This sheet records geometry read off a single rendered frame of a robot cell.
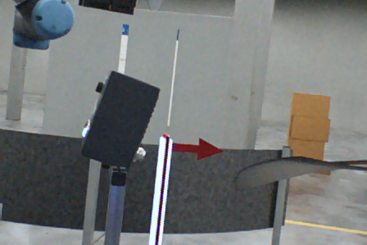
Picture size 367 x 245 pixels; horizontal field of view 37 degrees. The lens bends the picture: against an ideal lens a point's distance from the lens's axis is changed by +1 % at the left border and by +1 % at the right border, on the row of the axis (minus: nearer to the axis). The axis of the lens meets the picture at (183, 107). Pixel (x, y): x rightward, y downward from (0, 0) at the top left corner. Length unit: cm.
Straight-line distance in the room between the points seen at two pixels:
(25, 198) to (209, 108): 441
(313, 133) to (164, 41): 312
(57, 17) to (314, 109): 782
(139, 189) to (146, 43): 450
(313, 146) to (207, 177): 630
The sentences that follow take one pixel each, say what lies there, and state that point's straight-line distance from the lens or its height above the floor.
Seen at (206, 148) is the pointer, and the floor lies 118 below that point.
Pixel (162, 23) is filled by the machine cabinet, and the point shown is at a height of 190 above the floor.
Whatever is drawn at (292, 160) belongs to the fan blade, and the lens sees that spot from 51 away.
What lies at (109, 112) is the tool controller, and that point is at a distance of 113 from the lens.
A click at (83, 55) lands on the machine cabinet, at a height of 141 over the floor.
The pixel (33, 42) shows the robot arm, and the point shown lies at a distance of 115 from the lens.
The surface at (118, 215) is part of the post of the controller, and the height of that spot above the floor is 97.
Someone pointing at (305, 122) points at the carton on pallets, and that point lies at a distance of 870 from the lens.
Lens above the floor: 125
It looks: 3 degrees down
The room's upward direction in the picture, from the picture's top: 6 degrees clockwise
